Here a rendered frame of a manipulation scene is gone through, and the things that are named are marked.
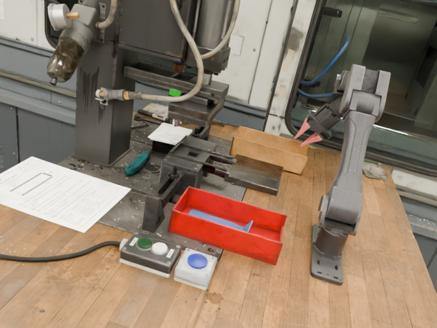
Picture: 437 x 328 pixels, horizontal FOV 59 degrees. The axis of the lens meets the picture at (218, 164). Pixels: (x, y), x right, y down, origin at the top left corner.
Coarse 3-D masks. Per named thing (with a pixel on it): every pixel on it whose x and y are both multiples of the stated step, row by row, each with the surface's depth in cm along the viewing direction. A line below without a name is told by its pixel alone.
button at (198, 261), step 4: (188, 256) 75; (192, 256) 75; (196, 256) 75; (200, 256) 75; (204, 256) 76; (188, 260) 74; (192, 260) 74; (196, 260) 74; (200, 260) 74; (204, 260) 75; (192, 264) 73; (196, 264) 73; (200, 264) 73; (204, 264) 74; (196, 268) 73; (200, 268) 73
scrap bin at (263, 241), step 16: (192, 192) 94; (208, 192) 93; (176, 208) 86; (192, 208) 96; (208, 208) 95; (224, 208) 94; (240, 208) 93; (256, 208) 92; (176, 224) 85; (192, 224) 84; (208, 224) 83; (240, 224) 94; (256, 224) 94; (272, 224) 92; (208, 240) 85; (224, 240) 84; (240, 240) 83; (256, 240) 82; (272, 240) 81; (256, 256) 83; (272, 256) 82
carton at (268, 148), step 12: (240, 132) 137; (252, 132) 136; (264, 132) 135; (240, 144) 126; (252, 144) 125; (264, 144) 125; (276, 144) 136; (288, 144) 135; (300, 144) 133; (252, 156) 127; (264, 156) 126; (276, 156) 125; (288, 156) 124; (300, 156) 123; (288, 168) 126; (300, 168) 125
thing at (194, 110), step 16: (144, 64) 103; (144, 80) 97; (160, 80) 96; (176, 80) 95; (192, 80) 97; (208, 80) 96; (208, 96) 95; (224, 96) 98; (176, 112) 91; (192, 112) 90; (208, 112) 90
